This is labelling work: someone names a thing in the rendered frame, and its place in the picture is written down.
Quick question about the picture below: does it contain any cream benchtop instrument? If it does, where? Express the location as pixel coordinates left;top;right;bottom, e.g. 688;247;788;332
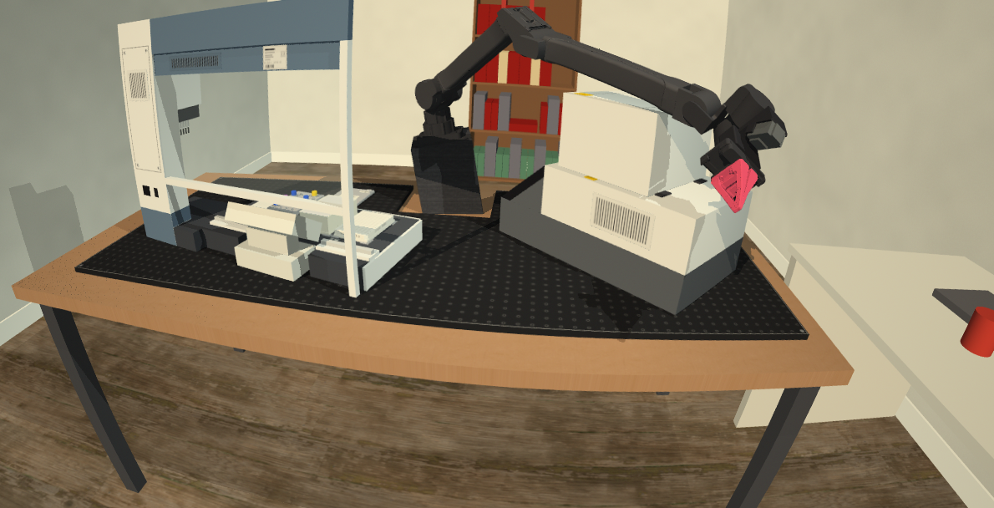
500;91;753;315

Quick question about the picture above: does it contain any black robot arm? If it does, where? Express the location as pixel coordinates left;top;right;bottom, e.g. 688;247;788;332
415;6;788;169

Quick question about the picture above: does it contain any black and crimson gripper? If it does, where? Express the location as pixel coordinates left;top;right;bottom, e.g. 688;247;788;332
700;138;766;213

